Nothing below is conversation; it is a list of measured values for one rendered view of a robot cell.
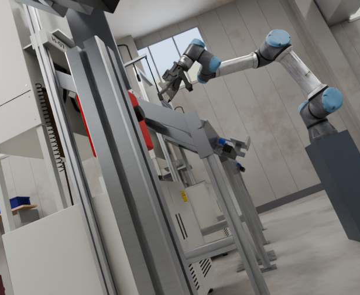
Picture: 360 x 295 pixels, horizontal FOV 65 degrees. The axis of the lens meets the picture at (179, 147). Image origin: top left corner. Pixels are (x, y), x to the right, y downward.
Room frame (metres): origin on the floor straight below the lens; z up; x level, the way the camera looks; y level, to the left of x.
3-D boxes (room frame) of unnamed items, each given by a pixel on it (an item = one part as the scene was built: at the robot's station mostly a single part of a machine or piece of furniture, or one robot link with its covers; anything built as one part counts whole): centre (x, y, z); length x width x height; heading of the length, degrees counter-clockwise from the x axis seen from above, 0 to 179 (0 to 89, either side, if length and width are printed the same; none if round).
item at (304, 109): (1.60, -0.78, 0.72); 0.13 x 0.12 x 0.14; 12
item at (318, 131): (1.60, -0.78, 0.60); 0.15 x 0.15 x 0.10
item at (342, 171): (1.60, -0.78, 0.28); 0.18 x 0.18 x 0.55; 88
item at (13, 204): (4.72, 3.03, 1.56); 0.46 x 0.34 x 0.18; 88
